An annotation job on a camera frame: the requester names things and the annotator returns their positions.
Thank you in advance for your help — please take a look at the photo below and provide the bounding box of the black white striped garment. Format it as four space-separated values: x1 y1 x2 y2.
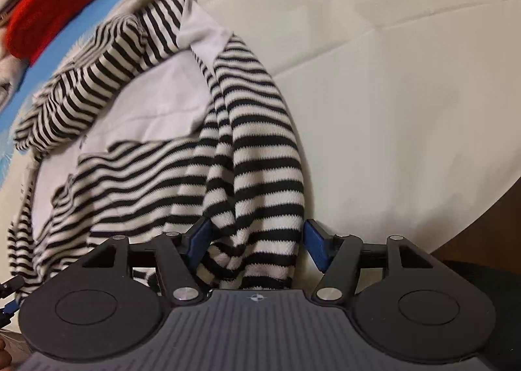
7 0 305 300

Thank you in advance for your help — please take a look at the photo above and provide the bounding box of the person's hand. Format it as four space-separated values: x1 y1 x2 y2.
0 338 12 371

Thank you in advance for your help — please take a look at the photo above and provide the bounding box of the beige folded blanket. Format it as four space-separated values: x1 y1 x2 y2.
0 27 28 111

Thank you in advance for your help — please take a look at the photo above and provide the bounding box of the blue white patterned bedsheet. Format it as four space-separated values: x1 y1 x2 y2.
0 0 521 339

